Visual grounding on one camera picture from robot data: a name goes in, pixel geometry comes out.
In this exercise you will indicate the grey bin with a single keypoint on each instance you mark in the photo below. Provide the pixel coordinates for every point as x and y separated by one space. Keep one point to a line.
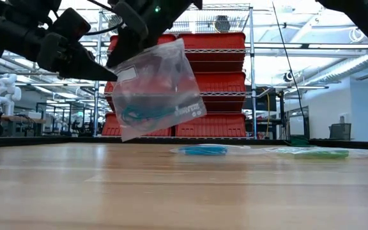
340 132

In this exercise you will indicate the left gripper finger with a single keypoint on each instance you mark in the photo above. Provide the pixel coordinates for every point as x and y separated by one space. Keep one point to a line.
81 75
86 62

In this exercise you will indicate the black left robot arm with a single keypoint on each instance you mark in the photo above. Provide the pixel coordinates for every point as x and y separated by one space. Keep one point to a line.
11 35

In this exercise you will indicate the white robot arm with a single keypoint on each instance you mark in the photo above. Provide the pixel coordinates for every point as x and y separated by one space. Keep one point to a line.
8 92

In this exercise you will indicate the black stand post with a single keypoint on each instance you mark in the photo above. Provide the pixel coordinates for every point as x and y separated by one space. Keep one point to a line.
282 111

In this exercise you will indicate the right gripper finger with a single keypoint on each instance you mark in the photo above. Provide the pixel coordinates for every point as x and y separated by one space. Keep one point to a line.
117 54
137 48

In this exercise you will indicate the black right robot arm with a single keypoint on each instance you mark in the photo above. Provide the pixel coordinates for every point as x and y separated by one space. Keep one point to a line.
363 19

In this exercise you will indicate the grey round fan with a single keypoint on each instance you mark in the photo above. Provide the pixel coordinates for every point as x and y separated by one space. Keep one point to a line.
222 24

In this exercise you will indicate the clear plastic zip bag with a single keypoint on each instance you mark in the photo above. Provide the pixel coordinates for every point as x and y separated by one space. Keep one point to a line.
235 149
276 150
158 92

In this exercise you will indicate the black aluminium table frame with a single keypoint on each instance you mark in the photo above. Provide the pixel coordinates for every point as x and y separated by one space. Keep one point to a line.
43 140

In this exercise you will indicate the black monitor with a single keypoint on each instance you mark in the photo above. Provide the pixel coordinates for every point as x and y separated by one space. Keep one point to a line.
262 102

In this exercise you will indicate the red plastic bin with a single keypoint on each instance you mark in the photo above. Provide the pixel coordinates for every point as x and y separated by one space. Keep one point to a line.
212 126
216 41
108 92
222 86
169 37
110 127

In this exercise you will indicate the white ceiling duct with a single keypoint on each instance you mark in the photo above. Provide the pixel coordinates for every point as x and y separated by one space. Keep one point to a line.
347 68

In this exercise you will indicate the wooden workbench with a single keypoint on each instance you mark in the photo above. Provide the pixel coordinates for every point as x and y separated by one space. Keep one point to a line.
11 119

